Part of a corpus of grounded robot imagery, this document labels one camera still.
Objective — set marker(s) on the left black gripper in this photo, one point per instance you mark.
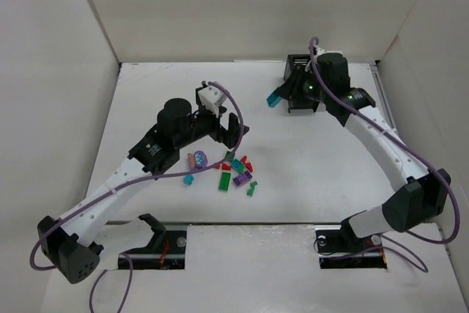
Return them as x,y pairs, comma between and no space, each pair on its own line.
223,130

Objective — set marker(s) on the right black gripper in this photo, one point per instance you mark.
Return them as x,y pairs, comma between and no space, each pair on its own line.
292,88

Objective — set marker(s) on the cyan and green lego block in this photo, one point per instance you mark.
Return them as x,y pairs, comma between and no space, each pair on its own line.
273,100

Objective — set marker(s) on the purple paw print lego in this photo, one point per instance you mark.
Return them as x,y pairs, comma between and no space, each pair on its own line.
197,160

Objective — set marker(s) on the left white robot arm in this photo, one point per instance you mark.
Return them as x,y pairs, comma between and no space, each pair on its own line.
76,241

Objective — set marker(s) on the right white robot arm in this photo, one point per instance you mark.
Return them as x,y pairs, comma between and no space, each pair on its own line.
419,193

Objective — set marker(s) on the black slatted container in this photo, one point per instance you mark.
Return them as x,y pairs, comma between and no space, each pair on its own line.
298,61

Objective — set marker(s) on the square green lego piece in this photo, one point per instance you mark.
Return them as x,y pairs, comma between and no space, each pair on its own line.
229,156

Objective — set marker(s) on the teal square lego piece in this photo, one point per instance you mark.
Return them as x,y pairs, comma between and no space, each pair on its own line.
237,165

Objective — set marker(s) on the red lego slope right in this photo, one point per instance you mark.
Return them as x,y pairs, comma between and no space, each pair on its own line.
249,167

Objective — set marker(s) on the purple lego plate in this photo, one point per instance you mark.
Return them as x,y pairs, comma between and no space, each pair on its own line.
242,178

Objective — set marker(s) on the long green lego plate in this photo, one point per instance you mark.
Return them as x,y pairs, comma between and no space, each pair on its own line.
224,181

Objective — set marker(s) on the small green lego piece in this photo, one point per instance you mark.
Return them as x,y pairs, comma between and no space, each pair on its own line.
251,190

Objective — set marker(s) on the small cyan lego block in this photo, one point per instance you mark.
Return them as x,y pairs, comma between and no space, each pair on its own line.
188,179

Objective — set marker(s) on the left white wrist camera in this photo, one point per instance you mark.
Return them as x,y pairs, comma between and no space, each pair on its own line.
211,98

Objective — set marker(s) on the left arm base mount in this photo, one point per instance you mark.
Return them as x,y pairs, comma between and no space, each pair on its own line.
165,254

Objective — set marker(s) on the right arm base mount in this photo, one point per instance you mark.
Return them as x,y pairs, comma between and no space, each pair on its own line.
337,253

